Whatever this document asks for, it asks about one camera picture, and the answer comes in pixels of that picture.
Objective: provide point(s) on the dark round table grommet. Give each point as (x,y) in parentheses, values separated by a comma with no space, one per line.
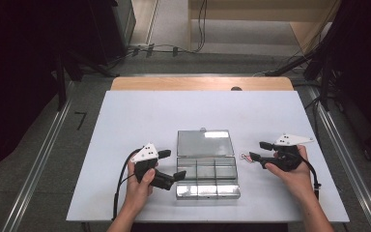
(236,88)

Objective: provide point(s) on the black cabinet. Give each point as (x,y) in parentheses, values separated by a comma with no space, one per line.
(109,25)

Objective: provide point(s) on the person's left hand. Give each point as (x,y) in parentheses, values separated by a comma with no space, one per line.
(138,193)

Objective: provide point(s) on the black metal stand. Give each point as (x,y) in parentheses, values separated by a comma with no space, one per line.
(325,83)
(61,83)

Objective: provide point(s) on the person's right hand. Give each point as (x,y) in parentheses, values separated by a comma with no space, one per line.
(298,180)

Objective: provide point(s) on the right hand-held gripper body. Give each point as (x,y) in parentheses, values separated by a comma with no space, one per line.
(285,158)

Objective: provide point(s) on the dark curtain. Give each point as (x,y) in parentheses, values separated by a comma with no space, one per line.
(13,80)
(364,64)

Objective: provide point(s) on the clear plastic compartment box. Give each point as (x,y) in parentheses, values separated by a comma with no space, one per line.
(206,170)

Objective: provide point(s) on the wooden table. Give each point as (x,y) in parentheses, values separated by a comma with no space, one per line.
(190,83)

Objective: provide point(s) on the light wooden shelf unit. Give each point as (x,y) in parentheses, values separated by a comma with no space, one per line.
(254,14)

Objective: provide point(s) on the white table board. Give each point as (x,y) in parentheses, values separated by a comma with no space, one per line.
(212,112)

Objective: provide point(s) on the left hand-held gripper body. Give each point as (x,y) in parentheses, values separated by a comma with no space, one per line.
(146,161)

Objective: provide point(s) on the metal floor rail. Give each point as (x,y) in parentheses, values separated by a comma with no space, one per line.
(351,161)
(38,161)

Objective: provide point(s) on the black stand bar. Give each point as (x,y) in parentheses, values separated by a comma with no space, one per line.
(286,67)

